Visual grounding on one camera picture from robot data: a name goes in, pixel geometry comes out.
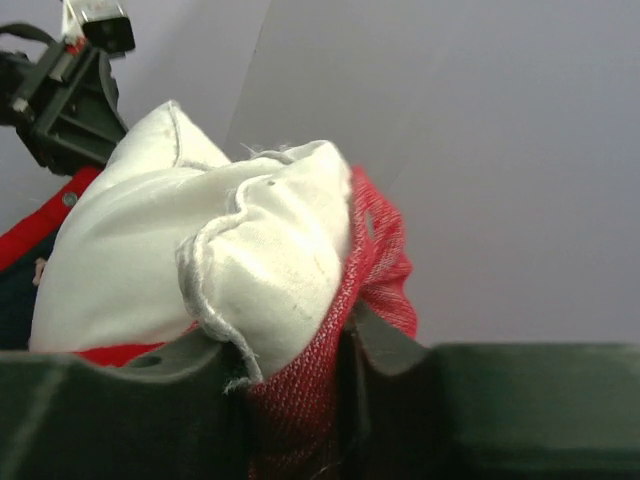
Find red patterned pillowcase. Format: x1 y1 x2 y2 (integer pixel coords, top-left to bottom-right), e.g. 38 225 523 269
1 168 417 479

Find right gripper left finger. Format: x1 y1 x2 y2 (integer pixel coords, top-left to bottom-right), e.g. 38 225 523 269
1 330 249 479

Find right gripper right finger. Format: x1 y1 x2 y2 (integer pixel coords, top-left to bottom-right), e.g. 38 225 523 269
338 303 639 479

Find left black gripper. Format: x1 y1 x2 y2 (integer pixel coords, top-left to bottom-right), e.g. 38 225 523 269
9 42 128 175

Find white pillow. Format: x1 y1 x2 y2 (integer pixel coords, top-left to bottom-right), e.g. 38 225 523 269
29 101 352 382

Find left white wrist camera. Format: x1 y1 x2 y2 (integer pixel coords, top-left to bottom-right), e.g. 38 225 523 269
61 0 136 56

